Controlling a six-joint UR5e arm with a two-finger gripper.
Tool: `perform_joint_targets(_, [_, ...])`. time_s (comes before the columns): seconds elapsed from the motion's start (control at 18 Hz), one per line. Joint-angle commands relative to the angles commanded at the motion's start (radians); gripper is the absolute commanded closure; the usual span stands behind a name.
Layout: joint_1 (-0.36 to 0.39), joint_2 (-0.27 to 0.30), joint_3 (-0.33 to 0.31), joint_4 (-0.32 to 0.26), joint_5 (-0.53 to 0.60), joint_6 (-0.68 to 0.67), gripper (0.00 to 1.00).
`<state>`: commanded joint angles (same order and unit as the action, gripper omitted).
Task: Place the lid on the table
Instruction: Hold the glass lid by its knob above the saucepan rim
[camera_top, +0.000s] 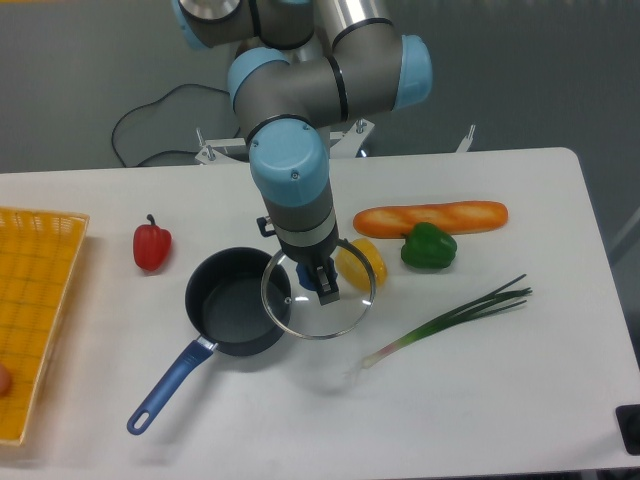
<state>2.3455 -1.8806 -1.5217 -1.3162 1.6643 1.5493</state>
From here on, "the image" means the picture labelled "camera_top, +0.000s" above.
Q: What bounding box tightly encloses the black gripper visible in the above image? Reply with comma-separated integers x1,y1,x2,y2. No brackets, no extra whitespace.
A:
279,233,340,305

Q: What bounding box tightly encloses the glass lid with blue knob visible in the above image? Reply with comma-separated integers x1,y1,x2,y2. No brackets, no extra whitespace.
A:
260,239,377,340

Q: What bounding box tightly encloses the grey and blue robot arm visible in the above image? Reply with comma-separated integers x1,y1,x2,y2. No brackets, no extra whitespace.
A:
173,1,433,304

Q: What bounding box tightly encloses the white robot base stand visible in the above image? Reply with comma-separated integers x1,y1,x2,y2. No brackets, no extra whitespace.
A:
194,119,375,165

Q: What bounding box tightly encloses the yellow bell pepper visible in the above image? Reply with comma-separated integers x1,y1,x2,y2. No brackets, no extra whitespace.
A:
334,238,389,290

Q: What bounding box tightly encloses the orange baguette bread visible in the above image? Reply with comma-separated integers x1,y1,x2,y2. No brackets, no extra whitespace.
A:
352,200,509,239

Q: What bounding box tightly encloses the green bell pepper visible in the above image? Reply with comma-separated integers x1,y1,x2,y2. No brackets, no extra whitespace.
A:
401,222,457,270

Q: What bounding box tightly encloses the green spring onion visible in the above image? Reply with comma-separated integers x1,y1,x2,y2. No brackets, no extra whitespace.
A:
360,274,533,369

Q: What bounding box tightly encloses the red bell pepper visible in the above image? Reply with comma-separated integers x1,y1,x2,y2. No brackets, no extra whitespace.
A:
132,214,172,272

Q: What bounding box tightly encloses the yellow woven basket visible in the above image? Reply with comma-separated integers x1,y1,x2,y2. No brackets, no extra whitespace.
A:
1,207,89,446

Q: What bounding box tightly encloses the black object at table corner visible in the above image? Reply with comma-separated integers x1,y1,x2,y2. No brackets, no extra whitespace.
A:
615,404,640,456

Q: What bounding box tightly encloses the dark saucepan with blue handle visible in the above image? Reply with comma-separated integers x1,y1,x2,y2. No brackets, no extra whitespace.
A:
127,247,291,435

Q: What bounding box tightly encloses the white table bracket right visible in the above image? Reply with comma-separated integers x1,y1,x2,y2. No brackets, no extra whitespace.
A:
456,124,476,153

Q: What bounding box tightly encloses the black cable on floor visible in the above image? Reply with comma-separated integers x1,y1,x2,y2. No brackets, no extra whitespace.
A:
110,82,244,168

